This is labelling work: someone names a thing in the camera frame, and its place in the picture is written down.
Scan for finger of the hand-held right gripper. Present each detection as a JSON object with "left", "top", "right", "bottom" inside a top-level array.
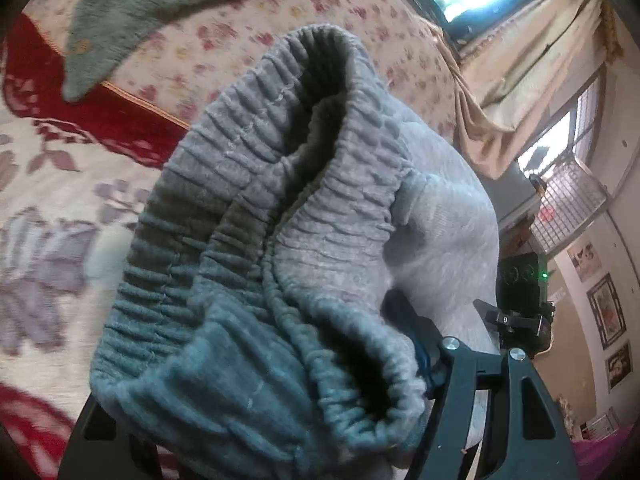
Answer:
[{"left": 472, "top": 299, "right": 523, "bottom": 332}]

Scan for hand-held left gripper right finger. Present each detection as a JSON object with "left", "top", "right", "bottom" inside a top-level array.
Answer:
[{"left": 389, "top": 292, "right": 581, "bottom": 480}]

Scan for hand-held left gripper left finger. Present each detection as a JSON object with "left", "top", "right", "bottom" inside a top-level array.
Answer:
[{"left": 59, "top": 394, "right": 167, "bottom": 480}]

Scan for grey pants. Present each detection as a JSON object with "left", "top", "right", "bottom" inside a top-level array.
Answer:
[{"left": 90, "top": 24, "right": 502, "bottom": 480}]

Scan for grey box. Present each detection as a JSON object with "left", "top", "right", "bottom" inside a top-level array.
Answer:
[{"left": 497, "top": 165, "right": 544, "bottom": 229}]

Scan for large framed picture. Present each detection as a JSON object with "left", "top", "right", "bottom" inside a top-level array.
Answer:
[{"left": 586, "top": 273, "right": 629, "bottom": 351}]

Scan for window with metal grille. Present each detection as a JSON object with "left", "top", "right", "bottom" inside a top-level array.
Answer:
[{"left": 516, "top": 69, "right": 615, "bottom": 257}]

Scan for small framed picture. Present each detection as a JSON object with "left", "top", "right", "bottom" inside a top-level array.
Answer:
[{"left": 604, "top": 341, "right": 634, "bottom": 391}]

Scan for white box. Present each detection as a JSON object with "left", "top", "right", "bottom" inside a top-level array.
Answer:
[{"left": 581, "top": 409, "right": 619, "bottom": 440}]

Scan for pink cloth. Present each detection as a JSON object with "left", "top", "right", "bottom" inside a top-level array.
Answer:
[{"left": 569, "top": 422, "right": 640, "bottom": 480}]

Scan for beige curtain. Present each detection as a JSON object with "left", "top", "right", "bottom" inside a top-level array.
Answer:
[{"left": 429, "top": 0, "right": 624, "bottom": 180}]

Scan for red cream patterned blanket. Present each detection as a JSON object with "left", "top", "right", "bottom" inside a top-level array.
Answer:
[{"left": 0, "top": 12, "right": 202, "bottom": 480}]

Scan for floral bedsheet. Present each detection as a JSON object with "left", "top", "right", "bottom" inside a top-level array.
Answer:
[{"left": 22, "top": 0, "right": 463, "bottom": 137}]

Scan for green fuzzy cardigan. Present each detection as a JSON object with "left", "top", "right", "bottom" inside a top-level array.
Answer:
[{"left": 62, "top": 0, "right": 407, "bottom": 104}]

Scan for wall poster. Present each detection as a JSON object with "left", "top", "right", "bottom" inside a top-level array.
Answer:
[{"left": 567, "top": 241, "right": 604, "bottom": 282}]

